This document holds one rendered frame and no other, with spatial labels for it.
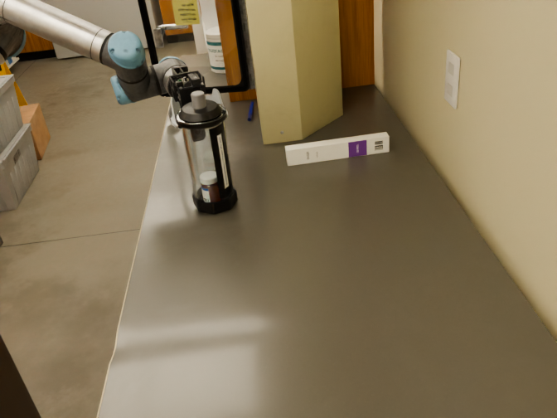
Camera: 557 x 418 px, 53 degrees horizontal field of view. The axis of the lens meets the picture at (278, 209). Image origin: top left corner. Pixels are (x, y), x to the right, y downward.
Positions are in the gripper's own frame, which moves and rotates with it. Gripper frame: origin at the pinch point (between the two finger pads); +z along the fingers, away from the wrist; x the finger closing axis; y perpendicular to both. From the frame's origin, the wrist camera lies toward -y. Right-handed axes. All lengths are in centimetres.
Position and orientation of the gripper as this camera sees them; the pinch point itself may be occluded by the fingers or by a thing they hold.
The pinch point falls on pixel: (202, 123)
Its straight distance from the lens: 121.5
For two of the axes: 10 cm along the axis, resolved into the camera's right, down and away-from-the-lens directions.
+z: 3.4, 4.7, -8.1
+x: 9.4, -2.5, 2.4
